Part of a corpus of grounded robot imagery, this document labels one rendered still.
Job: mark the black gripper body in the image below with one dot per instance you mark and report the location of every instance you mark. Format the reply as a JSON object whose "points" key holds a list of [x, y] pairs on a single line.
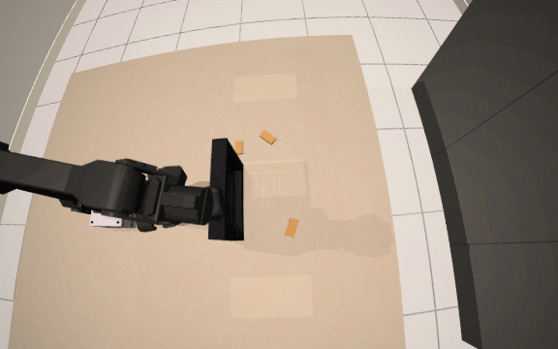
{"points": [[218, 211]]}

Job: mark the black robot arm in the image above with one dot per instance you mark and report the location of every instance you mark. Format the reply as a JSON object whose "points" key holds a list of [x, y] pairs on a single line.
{"points": [[112, 189]]}

